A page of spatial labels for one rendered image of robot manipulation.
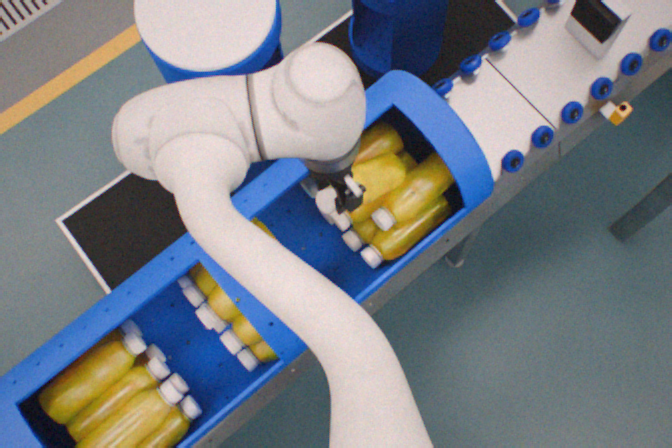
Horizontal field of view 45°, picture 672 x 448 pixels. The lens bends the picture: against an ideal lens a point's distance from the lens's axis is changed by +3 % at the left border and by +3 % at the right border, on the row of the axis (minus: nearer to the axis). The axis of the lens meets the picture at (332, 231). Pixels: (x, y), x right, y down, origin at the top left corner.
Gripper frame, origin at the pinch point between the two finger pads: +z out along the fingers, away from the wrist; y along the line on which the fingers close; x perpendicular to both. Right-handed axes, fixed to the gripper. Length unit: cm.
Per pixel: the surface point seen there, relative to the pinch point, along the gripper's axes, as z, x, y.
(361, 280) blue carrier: 24.5, 3.1, -9.7
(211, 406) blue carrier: 24.6, 37.9, -9.8
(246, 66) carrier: 23.8, -7.2, 37.6
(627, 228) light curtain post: 113, -77, -33
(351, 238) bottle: 23.1, -0.4, -2.7
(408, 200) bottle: 12.1, -10.6, -6.2
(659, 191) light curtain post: 82, -77, -31
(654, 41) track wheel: 27, -70, -10
